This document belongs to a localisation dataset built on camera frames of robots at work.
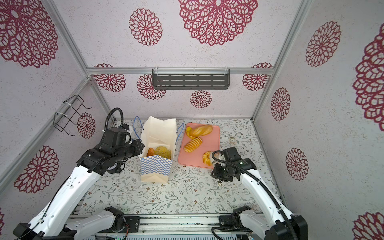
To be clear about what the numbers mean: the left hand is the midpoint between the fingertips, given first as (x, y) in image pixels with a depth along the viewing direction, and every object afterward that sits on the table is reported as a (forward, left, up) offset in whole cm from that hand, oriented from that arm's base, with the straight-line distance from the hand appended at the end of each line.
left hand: (144, 148), depth 72 cm
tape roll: (+25, -53, -27) cm, 65 cm away
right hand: (-7, -34, -14) cm, 37 cm away
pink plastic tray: (+21, -37, -27) cm, 50 cm away
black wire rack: (+21, +40, +8) cm, 46 cm away
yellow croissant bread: (+30, -20, -23) cm, 43 cm away
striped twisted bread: (+17, -24, -22) cm, 36 cm away
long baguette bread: (+28, -31, -20) cm, 46 cm away
